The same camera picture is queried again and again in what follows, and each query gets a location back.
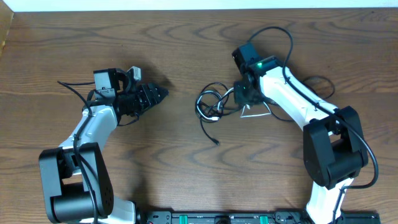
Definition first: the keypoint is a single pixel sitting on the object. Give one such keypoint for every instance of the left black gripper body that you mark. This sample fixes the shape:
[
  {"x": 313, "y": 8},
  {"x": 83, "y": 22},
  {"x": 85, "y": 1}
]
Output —
[{"x": 135, "y": 102}]

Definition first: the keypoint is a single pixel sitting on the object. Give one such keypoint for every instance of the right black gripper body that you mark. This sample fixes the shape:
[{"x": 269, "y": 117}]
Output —
[{"x": 243, "y": 96}]

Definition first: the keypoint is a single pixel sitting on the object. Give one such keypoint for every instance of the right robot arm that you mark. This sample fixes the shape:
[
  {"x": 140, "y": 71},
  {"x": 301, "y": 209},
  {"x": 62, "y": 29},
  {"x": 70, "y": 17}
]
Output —
[{"x": 334, "y": 150}]

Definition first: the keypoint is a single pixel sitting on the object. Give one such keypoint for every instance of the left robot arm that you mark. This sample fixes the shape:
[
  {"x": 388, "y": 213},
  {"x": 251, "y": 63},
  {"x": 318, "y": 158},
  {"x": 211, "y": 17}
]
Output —
[{"x": 75, "y": 181}]

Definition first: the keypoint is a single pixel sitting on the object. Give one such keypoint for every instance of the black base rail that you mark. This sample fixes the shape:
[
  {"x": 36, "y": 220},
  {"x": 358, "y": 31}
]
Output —
[{"x": 167, "y": 217}]

